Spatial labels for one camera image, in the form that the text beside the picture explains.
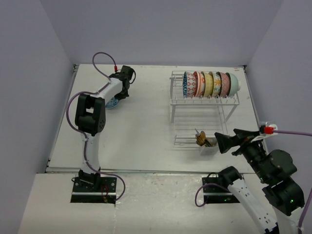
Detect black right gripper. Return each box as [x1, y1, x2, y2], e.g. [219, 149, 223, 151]
[214, 127, 270, 181]

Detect white bowl orange floral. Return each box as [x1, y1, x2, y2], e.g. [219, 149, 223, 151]
[193, 71, 205, 97]

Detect white bowl yellow dots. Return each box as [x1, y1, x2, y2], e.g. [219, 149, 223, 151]
[201, 72, 214, 97]

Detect red geometric pattern bowl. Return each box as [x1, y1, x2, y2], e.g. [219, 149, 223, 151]
[219, 72, 231, 98]

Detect white bowl pink diamond pattern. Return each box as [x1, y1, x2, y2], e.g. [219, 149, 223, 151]
[182, 72, 196, 98]

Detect white bowl blue floral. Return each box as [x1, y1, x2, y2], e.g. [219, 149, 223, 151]
[105, 97, 119, 109]

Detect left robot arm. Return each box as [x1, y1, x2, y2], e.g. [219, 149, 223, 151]
[75, 65, 136, 192]

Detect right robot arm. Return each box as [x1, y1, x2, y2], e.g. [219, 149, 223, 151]
[214, 125, 309, 234]

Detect silver cutlery holder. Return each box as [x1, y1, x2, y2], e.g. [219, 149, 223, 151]
[199, 137, 219, 156]

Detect light green grid bowl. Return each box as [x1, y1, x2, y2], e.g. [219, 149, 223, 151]
[226, 73, 241, 97]

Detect white wire dish rack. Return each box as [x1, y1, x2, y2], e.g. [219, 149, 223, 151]
[170, 71, 240, 147]

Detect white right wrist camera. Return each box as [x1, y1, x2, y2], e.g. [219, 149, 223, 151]
[252, 121, 278, 142]

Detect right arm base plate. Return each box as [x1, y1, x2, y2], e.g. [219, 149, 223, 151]
[202, 173, 239, 204]

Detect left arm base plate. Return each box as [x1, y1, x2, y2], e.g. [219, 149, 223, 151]
[70, 177, 117, 204]

